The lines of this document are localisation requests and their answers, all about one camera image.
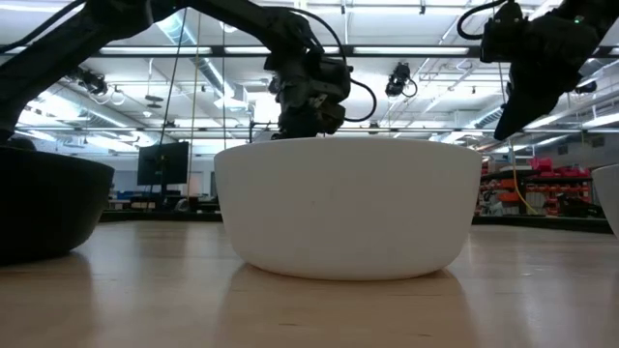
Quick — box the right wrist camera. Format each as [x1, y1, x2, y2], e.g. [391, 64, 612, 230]
[481, 2, 528, 64]

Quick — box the black overhead camera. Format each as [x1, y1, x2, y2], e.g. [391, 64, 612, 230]
[385, 61, 419, 99]

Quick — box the dark shelf with red bins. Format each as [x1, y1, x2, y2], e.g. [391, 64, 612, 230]
[476, 157, 595, 218]

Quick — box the yellow hanging cable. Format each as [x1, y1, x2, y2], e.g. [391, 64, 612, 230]
[497, 61, 539, 217]

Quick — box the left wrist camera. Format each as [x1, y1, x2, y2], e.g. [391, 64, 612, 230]
[316, 101, 346, 136]

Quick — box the black ceiling-mounted device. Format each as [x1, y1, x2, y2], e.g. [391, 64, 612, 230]
[76, 69, 110, 97]

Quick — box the white bowl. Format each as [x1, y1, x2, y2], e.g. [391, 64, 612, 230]
[214, 137, 484, 282]

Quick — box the black computer monitor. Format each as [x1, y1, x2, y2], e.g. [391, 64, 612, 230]
[136, 141, 191, 187]

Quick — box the light grey bowl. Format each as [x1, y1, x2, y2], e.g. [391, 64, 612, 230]
[591, 163, 619, 239]

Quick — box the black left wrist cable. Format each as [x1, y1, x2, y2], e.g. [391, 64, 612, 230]
[289, 7, 378, 124]

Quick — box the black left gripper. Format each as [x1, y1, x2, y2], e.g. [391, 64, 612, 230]
[264, 45, 353, 140]

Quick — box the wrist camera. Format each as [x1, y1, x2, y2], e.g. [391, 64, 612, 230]
[481, 2, 528, 64]
[316, 101, 346, 136]

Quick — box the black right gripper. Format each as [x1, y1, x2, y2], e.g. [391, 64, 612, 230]
[493, 13, 601, 141]

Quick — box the black metal bar frame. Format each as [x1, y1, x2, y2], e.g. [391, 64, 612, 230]
[249, 120, 281, 144]

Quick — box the black table border rail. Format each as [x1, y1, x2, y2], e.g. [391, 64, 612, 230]
[99, 208, 614, 235]

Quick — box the black bowl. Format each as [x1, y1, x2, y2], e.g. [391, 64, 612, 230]
[0, 144, 116, 266]

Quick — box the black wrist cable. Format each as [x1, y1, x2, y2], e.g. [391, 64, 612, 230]
[456, 0, 509, 42]
[289, 7, 378, 124]

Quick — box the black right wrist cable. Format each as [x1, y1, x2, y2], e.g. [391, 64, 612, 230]
[456, 0, 509, 42]

